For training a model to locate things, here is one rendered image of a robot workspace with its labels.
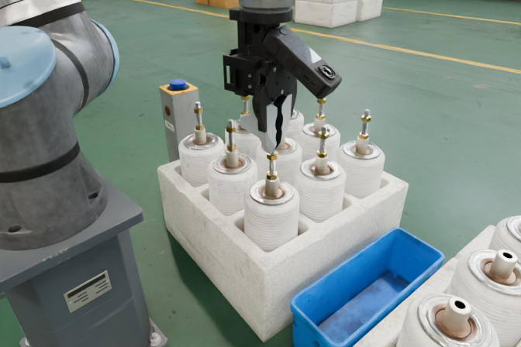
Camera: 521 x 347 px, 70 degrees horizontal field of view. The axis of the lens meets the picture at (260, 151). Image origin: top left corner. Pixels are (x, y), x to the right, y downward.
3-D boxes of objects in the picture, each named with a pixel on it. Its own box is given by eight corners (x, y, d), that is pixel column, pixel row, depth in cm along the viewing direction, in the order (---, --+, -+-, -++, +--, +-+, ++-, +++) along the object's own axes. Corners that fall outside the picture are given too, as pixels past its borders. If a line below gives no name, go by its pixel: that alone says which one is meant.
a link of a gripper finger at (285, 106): (262, 134, 64) (260, 84, 60) (291, 144, 61) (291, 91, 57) (250, 142, 62) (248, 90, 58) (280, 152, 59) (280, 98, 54)
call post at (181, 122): (184, 204, 102) (171, 96, 86) (173, 192, 106) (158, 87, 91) (207, 194, 105) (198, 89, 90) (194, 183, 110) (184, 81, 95)
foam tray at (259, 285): (263, 344, 66) (263, 271, 57) (166, 228, 93) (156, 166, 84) (395, 247, 87) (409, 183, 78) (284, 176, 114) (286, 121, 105)
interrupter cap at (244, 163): (245, 152, 76) (244, 149, 76) (257, 171, 70) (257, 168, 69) (208, 159, 74) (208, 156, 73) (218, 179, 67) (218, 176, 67)
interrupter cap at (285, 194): (264, 213, 59) (264, 209, 59) (241, 189, 65) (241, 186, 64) (302, 198, 62) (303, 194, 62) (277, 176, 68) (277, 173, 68)
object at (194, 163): (232, 200, 91) (229, 135, 82) (218, 225, 83) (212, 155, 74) (197, 194, 94) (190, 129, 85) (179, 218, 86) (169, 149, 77)
